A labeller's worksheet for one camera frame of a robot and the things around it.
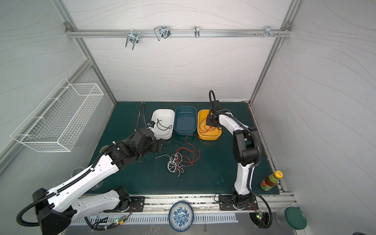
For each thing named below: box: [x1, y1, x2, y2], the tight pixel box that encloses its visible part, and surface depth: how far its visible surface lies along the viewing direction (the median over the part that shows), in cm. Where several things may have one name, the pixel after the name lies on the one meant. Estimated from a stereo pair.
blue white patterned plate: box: [168, 201, 195, 233], surface depth 70 cm
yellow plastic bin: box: [197, 109, 223, 141], surface depth 104 cm
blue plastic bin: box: [173, 105, 198, 136], surface depth 110 cm
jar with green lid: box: [276, 206, 308, 231], surface depth 63 cm
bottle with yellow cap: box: [259, 170, 284, 192], surface depth 72 cm
